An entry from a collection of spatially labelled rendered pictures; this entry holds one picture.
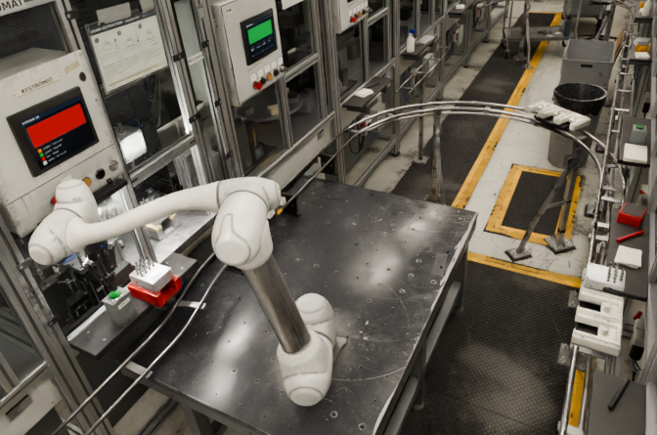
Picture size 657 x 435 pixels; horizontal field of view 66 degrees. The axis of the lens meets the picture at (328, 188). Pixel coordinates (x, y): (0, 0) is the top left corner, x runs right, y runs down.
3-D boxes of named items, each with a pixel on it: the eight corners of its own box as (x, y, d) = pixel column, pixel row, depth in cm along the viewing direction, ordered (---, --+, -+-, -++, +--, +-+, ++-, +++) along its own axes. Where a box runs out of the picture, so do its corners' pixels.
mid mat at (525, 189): (567, 250, 336) (567, 248, 335) (483, 231, 359) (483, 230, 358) (583, 176, 408) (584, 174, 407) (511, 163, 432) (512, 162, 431)
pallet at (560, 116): (523, 119, 326) (525, 105, 321) (538, 112, 332) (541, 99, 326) (572, 140, 299) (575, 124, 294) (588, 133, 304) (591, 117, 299)
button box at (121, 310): (122, 327, 185) (112, 304, 178) (108, 321, 188) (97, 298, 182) (139, 313, 191) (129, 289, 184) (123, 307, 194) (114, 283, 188)
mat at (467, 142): (458, 222, 370) (458, 220, 370) (382, 205, 396) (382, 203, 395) (563, 13, 794) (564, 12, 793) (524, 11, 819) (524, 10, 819)
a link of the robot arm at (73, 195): (76, 213, 170) (57, 239, 159) (60, 174, 162) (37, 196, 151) (108, 212, 169) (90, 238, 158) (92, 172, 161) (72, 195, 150)
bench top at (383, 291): (356, 483, 159) (355, 476, 157) (116, 366, 205) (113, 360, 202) (478, 218, 268) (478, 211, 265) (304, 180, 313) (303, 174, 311)
